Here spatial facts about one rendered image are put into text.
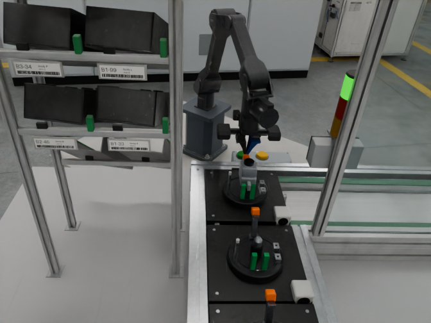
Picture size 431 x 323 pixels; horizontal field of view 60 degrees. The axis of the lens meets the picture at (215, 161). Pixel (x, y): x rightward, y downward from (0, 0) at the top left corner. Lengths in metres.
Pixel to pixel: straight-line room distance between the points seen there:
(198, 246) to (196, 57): 3.29
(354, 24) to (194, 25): 2.19
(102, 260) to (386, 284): 0.80
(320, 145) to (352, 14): 4.37
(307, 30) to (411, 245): 3.45
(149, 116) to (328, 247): 0.64
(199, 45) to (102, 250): 3.20
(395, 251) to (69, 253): 0.94
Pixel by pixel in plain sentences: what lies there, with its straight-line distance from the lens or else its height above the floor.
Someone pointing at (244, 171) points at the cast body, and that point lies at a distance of 1.07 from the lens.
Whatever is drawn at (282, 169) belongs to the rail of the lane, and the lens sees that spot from 1.30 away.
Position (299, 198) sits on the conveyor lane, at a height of 0.92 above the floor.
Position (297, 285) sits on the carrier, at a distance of 0.93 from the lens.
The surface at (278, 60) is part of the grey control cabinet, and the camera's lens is 4.41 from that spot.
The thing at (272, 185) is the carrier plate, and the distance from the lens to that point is 1.21.
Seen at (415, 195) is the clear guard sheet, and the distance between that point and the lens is 1.11.
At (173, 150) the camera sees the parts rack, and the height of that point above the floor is 1.27.
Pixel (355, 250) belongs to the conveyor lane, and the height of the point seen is 0.90.
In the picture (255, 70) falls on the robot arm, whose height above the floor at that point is 1.34.
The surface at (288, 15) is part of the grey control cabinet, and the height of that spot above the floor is 0.72.
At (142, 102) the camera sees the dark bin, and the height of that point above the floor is 1.35.
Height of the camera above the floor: 1.72
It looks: 36 degrees down
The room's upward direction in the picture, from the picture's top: 4 degrees clockwise
